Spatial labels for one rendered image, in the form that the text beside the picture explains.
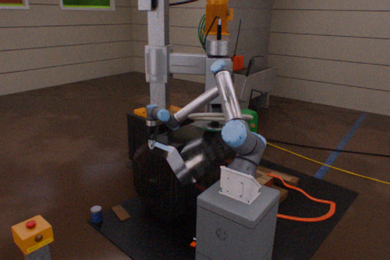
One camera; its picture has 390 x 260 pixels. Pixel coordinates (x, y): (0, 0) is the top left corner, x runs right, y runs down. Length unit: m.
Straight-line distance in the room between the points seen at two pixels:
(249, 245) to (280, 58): 6.30
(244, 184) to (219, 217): 0.26
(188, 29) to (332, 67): 3.97
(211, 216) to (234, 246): 0.22
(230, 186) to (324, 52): 5.87
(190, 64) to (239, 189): 1.96
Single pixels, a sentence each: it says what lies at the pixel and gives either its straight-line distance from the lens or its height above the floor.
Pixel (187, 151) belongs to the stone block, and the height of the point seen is 0.77.
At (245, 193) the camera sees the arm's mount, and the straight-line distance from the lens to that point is 1.95.
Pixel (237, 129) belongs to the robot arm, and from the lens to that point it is 1.82.
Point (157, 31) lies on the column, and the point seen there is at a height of 1.71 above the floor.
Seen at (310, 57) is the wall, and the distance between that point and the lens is 7.63.
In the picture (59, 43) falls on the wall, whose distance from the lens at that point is 9.13.
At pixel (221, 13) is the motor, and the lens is 3.48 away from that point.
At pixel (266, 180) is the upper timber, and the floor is 0.20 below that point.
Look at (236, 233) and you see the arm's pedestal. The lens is 1.97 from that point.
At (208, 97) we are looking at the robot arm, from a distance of 2.39.
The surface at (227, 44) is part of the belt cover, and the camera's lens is 2.83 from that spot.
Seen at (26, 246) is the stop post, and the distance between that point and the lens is 1.51.
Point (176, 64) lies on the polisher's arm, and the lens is 3.61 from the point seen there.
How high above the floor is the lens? 1.94
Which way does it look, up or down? 21 degrees down
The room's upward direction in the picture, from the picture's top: 1 degrees clockwise
